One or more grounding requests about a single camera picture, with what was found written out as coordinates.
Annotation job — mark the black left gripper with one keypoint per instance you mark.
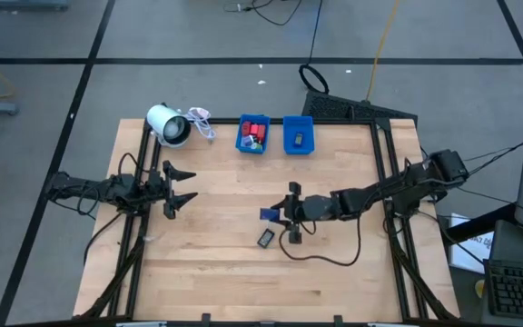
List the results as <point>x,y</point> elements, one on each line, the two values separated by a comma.
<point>157,191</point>

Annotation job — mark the blue device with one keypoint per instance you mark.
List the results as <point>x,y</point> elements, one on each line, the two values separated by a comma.
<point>269,214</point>

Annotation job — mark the black table frame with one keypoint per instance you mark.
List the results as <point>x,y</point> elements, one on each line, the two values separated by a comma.
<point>343,121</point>

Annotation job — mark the dark device with yellow label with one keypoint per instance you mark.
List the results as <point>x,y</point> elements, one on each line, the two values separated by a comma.
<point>298,139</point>

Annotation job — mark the tall red block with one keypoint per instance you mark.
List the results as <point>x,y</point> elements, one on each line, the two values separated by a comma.
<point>258,132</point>

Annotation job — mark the white desk fan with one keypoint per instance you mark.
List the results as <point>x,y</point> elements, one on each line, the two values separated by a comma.
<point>164,120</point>

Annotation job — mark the red USB charger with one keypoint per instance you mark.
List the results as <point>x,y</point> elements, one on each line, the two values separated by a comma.
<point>246,128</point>

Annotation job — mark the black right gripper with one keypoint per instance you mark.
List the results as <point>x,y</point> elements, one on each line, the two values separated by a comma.
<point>316,209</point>

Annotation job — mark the green white USB charger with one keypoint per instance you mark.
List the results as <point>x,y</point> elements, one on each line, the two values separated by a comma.
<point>257,146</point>

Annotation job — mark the blue plastic basket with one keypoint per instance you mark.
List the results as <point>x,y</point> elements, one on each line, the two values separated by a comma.
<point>289,147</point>
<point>241,150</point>

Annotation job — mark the purple white USB charger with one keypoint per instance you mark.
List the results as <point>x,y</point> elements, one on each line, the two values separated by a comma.
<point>248,141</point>

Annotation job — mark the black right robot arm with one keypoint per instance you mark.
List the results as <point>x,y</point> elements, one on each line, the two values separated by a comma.
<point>379,193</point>

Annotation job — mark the white paper sheet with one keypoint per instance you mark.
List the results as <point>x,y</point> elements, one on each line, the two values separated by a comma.
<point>470,250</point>

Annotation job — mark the black small screen device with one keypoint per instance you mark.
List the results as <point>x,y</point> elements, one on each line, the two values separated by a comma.
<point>266,237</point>

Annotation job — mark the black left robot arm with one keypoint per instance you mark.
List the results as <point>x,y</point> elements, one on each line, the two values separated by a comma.
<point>84,188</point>

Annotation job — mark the black keyboard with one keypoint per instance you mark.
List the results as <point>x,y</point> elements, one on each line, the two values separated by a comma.
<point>520,290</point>

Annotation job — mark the black perforated panel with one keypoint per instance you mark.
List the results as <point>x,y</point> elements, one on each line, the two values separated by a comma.
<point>334,106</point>

